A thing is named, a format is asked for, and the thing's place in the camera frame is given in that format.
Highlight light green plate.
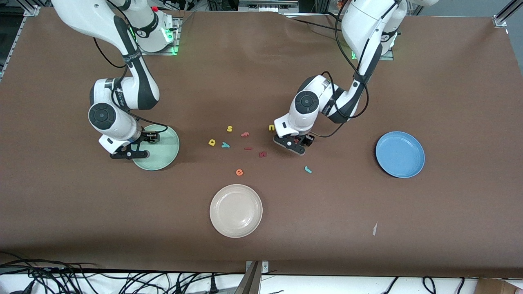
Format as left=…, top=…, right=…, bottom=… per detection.
left=130, top=124, right=180, bottom=171

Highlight beige plate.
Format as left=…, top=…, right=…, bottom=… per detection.
left=209, top=184, right=263, bottom=238

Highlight blue plate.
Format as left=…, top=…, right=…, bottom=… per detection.
left=375, top=131, right=426, bottom=179

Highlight grey metal device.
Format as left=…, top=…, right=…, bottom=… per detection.
left=238, top=0, right=299, bottom=13

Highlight brown cardboard box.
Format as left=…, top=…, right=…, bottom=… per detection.
left=476, top=278, right=523, bottom=294

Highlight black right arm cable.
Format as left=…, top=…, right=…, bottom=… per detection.
left=93, top=38, right=128, bottom=69
left=133, top=114, right=169, bottom=133

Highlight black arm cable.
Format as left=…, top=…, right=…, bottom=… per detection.
left=315, top=0, right=403, bottom=138
left=93, top=38, right=128, bottom=69
left=133, top=114, right=169, bottom=133

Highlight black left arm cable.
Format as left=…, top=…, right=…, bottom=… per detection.
left=315, top=0, right=403, bottom=138

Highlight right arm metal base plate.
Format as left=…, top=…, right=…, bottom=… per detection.
left=136, top=17, right=181, bottom=56

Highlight black cable behind table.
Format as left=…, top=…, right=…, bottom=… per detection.
left=282, top=11, right=344, bottom=34

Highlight grey metal post bracket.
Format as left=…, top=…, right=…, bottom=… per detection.
left=234, top=261, right=269, bottom=294

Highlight silver aluminium frame rail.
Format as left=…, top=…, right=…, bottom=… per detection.
left=492, top=0, right=523, bottom=28
left=0, top=5, right=40, bottom=80

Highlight tangled black floor cables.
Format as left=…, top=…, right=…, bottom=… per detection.
left=0, top=251, right=246, bottom=294

